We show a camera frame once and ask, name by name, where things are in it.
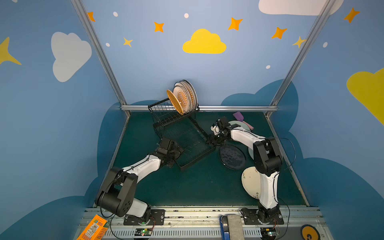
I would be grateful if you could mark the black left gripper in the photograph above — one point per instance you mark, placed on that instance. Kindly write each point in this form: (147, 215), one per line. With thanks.
(174, 151)

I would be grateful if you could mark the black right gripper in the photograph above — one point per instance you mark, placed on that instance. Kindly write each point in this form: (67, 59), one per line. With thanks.
(216, 137)

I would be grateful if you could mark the dark blue plate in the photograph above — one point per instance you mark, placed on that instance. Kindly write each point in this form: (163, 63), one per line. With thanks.
(232, 157)

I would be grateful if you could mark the black wire dish rack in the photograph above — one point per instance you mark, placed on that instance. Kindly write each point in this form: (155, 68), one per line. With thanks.
(184, 130)

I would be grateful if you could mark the yellow woven round mat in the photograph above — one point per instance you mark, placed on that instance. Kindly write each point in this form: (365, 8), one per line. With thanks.
(176, 104)

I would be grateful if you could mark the orange sunburst plate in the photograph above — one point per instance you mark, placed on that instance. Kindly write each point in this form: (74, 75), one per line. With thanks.
(182, 97)
(191, 91)

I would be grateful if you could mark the green rim lettered plate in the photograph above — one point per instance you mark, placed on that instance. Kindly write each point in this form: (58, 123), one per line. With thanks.
(193, 91)

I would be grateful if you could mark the white cloud emblem plate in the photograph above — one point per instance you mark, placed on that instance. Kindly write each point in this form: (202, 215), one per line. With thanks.
(188, 93)

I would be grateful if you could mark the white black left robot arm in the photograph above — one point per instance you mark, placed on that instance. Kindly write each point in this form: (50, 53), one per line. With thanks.
(117, 192)

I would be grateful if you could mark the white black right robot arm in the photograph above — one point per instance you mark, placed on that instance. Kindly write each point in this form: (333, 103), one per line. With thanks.
(267, 159)

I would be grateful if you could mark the pale green flower plate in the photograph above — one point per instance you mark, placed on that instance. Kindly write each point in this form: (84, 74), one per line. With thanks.
(241, 126)

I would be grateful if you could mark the purple pink spatula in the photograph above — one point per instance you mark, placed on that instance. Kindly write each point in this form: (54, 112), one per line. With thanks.
(240, 117)

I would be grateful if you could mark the pale green plain plate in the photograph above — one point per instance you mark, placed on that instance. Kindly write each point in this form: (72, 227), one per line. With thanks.
(251, 153)

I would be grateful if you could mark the cream floral sprig plate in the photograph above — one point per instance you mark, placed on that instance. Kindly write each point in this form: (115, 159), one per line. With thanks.
(251, 181)

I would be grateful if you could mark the left green circuit board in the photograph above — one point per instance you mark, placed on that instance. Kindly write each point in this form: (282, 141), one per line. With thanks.
(143, 232)

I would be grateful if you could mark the green circuit board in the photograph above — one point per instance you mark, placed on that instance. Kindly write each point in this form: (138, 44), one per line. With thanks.
(268, 234)
(143, 232)

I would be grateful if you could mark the grey blue block tool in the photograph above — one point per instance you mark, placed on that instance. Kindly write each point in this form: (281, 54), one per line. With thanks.
(231, 227)

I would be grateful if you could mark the right green circuit board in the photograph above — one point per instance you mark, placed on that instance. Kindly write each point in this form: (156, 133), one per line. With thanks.
(268, 234)

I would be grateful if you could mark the orange cardboard box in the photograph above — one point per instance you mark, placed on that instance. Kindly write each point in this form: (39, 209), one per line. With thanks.
(95, 230)

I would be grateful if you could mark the yellow black round disc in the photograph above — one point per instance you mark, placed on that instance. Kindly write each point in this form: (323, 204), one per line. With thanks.
(308, 232)

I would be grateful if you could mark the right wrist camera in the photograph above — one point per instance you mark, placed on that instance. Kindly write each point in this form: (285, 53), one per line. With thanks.
(215, 129)

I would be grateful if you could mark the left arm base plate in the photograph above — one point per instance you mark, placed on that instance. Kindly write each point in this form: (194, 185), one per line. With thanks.
(154, 217)

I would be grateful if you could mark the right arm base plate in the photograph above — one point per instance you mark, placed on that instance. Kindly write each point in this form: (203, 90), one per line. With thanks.
(252, 216)

